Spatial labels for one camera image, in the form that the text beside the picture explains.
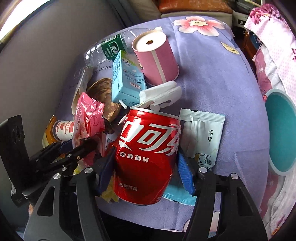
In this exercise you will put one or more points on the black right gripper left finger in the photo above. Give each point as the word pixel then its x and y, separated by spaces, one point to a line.
pixel 67 208

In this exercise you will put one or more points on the clear green-label plastic bottle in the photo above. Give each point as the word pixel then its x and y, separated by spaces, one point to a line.
pixel 108 49

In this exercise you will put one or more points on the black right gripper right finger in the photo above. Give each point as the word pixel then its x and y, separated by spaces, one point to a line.
pixel 239 218

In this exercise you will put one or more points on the pink wafer snack packet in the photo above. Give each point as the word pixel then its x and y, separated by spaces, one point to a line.
pixel 88 119

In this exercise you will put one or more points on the brown round snack wrapper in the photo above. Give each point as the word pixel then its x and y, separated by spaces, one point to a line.
pixel 101 91

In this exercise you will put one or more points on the teal trash bin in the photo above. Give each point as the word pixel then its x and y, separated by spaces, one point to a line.
pixel 281 119

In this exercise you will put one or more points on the red Coca-Cola can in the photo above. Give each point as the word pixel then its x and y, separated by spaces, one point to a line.
pixel 146 152

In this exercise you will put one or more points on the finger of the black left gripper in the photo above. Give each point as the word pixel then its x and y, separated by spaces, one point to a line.
pixel 49 153
pixel 89 145

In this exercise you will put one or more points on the beige sofa orange cushion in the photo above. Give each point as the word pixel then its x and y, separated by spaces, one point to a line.
pixel 152 10

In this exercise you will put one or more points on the pink paper roll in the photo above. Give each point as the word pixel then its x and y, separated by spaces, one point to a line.
pixel 156 57

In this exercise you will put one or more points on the blue milk carton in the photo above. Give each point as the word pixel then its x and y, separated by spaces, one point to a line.
pixel 127 80

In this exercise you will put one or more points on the white foil sachet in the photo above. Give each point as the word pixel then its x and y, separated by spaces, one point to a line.
pixel 201 135

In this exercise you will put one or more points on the light blue flat packet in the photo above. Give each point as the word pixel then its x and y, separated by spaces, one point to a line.
pixel 177 193

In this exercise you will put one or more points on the purple floral bed sheet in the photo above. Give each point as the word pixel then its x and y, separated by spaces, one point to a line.
pixel 213 80

